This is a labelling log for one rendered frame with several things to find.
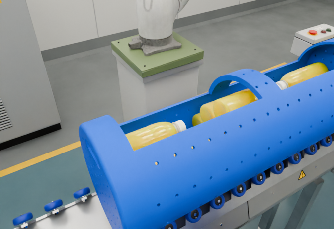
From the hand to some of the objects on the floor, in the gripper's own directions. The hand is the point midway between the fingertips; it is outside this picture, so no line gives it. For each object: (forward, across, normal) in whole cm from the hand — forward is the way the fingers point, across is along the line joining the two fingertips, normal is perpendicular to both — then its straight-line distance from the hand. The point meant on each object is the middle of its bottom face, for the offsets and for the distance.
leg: (+113, +8, -19) cm, 115 cm away
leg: (+113, -6, -19) cm, 115 cm away
